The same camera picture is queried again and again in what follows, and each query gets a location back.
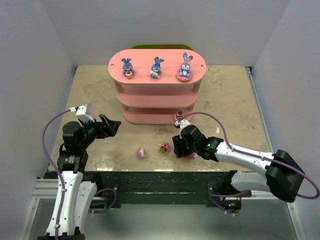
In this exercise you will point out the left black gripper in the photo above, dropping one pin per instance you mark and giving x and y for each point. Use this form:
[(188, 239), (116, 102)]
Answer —
[(102, 126)]

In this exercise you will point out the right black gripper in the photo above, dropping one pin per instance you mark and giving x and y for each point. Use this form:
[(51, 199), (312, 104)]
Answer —
[(180, 146)]

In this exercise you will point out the round pink flower toy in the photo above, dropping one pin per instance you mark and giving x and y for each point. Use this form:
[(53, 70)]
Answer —
[(164, 148)]

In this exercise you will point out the red white strawberry toy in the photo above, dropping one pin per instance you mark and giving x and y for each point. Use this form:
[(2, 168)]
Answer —
[(178, 116)]

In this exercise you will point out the purple bunny with cupcake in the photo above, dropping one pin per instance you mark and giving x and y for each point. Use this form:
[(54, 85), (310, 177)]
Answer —
[(127, 68)]

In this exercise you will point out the purple bunny with bottle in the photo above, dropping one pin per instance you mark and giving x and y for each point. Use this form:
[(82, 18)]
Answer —
[(156, 69)]

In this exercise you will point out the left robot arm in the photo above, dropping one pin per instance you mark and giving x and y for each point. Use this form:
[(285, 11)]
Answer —
[(74, 194)]

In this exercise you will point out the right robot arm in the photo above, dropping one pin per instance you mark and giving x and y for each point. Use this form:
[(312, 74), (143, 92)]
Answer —
[(277, 173)]

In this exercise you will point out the pink three-tier shelf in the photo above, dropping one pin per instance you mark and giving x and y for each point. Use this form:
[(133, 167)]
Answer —
[(147, 100)]

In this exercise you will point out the green board behind shelf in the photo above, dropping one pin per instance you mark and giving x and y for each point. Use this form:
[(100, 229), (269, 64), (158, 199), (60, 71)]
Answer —
[(162, 46)]

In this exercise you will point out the pink pig toy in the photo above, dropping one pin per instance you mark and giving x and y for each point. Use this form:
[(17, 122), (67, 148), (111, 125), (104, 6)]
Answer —
[(191, 156)]

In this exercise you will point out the pink white lying toy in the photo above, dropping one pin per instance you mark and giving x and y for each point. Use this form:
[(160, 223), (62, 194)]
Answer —
[(141, 153)]

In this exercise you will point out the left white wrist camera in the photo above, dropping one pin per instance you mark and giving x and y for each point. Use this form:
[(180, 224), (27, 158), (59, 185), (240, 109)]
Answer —
[(83, 112)]

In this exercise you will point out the black base frame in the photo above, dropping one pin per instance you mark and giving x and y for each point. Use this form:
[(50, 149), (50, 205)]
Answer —
[(161, 188)]

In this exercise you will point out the aluminium rail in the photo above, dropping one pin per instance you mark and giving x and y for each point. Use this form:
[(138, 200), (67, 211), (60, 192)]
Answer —
[(47, 189)]

